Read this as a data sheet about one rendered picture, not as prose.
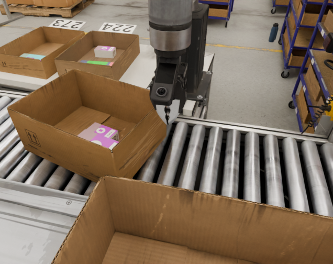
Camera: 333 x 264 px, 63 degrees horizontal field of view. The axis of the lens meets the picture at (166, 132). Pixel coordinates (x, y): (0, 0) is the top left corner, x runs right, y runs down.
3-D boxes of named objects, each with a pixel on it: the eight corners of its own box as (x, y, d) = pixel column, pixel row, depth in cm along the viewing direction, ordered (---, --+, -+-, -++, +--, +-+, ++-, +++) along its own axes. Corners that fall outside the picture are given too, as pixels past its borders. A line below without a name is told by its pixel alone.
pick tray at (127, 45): (140, 52, 152) (139, 34, 146) (114, 86, 124) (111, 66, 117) (93, 47, 158) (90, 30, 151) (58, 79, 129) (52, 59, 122)
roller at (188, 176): (206, 132, 107) (207, 122, 103) (179, 262, 68) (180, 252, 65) (193, 130, 108) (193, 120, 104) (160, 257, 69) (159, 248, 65)
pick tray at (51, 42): (88, 48, 156) (85, 31, 150) (46, 79, 128) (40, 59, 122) (46, 42, 163) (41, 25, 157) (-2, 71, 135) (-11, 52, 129)
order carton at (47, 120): (167, 135, 97) (167, 94, 87) (119, 194, 78) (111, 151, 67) (82, 106, 112) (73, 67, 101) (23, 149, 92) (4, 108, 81)
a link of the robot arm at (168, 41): (188, 33, 54) (141, 29, 55) (187, 56, 57) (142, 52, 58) (194, 19, 60) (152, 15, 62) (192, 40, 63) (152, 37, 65)
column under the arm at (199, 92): (162, 67, 139) (161, -4, 117) (212, 74, 133) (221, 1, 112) (144, 92, 119) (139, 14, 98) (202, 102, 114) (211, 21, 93)
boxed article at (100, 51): (99, 53, 150) (98, 45, 147) (116, 55, 149) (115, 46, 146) (95, 57, 146) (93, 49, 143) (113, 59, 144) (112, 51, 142)
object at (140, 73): (214, 57, 154) (214, 52, 152) (192, 116, 111) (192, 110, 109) (59, 39, 176) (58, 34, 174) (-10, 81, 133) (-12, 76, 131)
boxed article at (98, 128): (97, 131, 98) (95, 121, 95) (120, 140, 94) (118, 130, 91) (86, 140, 94) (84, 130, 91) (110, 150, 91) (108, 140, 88)
